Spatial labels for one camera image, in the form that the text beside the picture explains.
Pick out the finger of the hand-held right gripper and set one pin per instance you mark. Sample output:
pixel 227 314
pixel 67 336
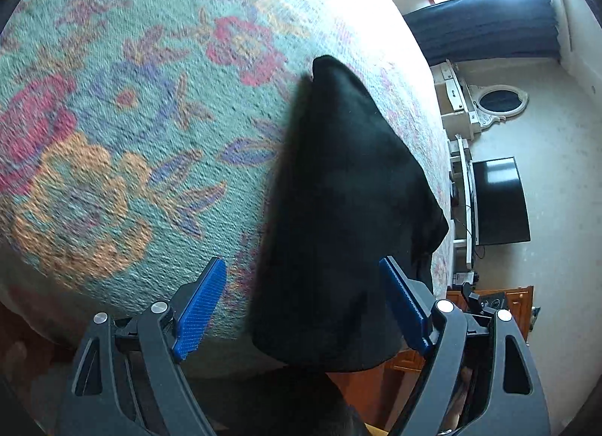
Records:
pixel 475 306

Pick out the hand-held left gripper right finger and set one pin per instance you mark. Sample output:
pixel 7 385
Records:
pixel 404 304

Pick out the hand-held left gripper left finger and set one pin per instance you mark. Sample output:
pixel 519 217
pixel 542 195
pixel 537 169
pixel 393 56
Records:
pixel 200 309

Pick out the black studded pants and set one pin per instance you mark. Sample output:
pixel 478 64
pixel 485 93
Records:
pixel 348 210

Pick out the black television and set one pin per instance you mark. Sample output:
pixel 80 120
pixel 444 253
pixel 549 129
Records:
pixel 501 201

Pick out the cream dressing table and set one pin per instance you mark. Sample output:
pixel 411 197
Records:
pixel 451 102

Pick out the floral bedspread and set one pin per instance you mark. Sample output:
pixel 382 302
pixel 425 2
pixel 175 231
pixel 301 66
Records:
pixel 141 111

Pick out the oval vanity mirror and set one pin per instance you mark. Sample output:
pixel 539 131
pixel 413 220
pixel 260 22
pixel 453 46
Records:
pixel 501 102

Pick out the dark blue curtain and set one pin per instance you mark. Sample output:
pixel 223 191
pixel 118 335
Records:
pixel 484 27

